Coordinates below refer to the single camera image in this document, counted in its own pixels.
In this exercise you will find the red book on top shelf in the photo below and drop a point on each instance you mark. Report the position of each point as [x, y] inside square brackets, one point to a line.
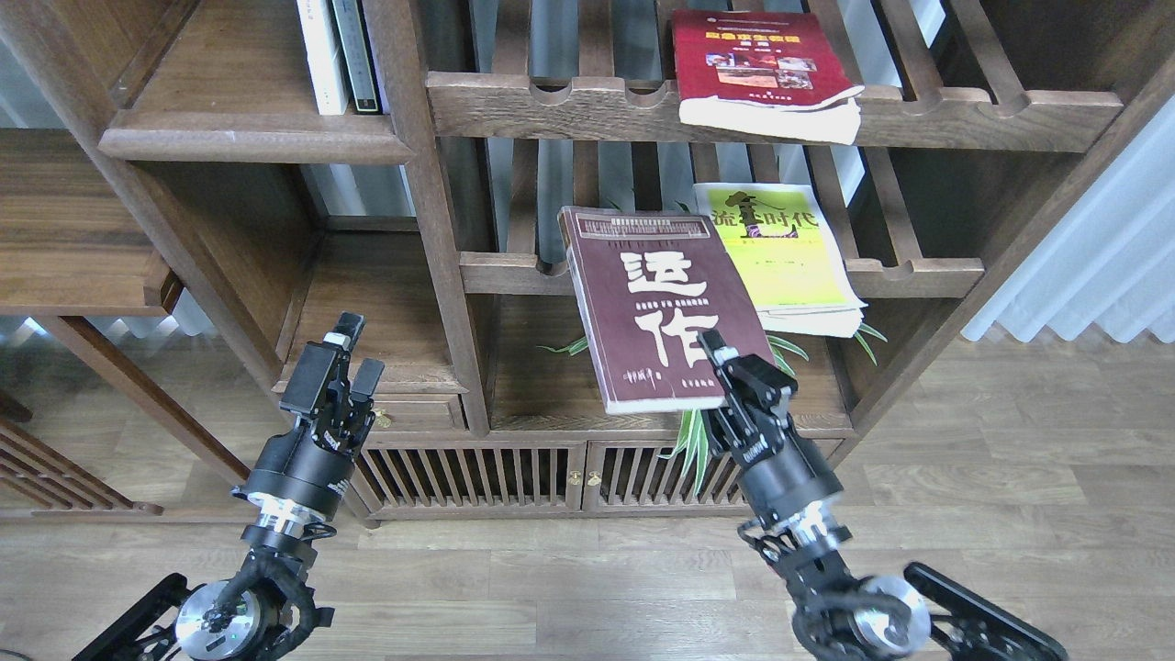
[763, 73]

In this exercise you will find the maroon book white characters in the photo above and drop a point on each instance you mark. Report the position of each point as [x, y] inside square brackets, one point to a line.
[647, 285]

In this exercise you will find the yellow green book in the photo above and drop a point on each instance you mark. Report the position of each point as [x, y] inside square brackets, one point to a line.
[786, 254]

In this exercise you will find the dark wooden bookshelf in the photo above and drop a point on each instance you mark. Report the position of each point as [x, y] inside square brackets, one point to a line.
[193, 157]

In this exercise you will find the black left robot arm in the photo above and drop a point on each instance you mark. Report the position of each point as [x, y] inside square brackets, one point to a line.
[267, 610]

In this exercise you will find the white curtain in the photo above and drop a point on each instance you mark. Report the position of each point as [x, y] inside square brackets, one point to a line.
[1109, 262]

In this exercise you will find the white upright book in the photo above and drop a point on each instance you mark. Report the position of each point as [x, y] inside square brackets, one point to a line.
[323, 53]

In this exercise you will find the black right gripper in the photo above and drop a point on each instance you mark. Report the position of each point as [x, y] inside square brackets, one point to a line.
[784, 477]

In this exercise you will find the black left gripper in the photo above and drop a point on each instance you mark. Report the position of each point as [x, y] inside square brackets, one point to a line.
[301, 476]

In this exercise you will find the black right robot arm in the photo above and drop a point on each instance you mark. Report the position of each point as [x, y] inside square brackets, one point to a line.
[886, 617]

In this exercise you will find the green spider plant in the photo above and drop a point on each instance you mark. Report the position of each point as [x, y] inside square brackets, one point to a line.
[690, 443]

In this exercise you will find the dark green upright book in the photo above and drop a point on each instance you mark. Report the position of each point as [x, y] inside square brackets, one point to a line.
[350, 21]

